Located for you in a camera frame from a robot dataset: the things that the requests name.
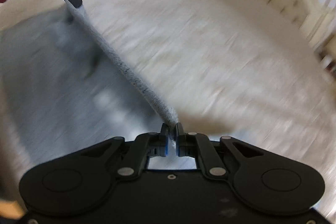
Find grey sweat pants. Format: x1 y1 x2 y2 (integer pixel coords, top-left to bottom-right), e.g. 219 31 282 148
1 6 177 164

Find white embroidered bedspread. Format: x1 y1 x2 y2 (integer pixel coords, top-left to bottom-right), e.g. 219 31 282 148
0 0 336 224

